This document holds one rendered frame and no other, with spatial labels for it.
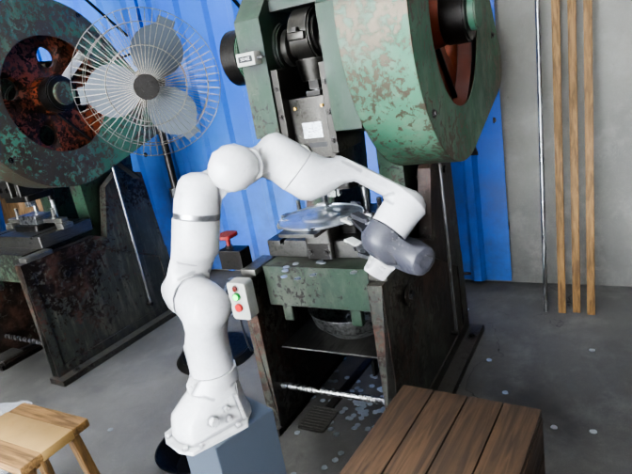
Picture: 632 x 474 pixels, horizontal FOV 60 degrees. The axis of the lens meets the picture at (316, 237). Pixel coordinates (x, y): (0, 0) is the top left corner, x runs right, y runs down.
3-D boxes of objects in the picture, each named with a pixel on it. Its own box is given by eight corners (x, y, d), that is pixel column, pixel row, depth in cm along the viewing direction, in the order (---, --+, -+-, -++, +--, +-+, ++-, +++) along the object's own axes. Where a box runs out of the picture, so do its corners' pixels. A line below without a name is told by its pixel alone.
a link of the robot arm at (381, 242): (371, 205, 136) (347, 239, 135) (400, 214, 124) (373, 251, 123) (417, 244, 144) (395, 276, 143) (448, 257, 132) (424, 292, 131)
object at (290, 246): (387, 259, 175) (384, 241, 173) (269, 256, 197) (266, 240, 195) (416, 228, 199) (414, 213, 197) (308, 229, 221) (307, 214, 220)
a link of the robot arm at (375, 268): (408, 229, 141) (397, 225, 146) (366, 244, 137) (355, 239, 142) (415, 274, 145) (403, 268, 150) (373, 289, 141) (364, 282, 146)
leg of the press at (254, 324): (281, 437, 201) (229, 201, 175) (256, 432, 207) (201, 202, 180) (375, 321, 276) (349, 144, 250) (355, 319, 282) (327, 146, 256)
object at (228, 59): (255, 95, 183) (242, 24, 177) (229, 100, 189) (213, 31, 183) (289, 87, 202) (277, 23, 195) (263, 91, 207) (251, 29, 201)
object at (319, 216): (291, 210, 201) (290, 207, 200) (369, 201, 193) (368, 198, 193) (267, 235, 174) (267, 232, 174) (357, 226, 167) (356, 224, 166)
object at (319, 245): (322, 274, 170) (314, 232, 166) (284, 273, 177) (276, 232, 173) (355, 245, 190) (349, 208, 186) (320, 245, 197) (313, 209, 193)
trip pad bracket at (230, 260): (250, 300, 193) (239, 248, 188) (229, 298, 198) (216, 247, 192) (260, 292, 198) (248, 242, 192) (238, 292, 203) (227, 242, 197)
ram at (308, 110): (336, 184, 177) (321, 90, 168) (295, 186, 184) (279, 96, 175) (357, 171, 191) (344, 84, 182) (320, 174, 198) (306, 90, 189)
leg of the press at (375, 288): (422, 467, 175) (386, 195, 148) (388, 461, 180) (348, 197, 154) (484, 330, 250) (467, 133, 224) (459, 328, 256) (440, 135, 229)
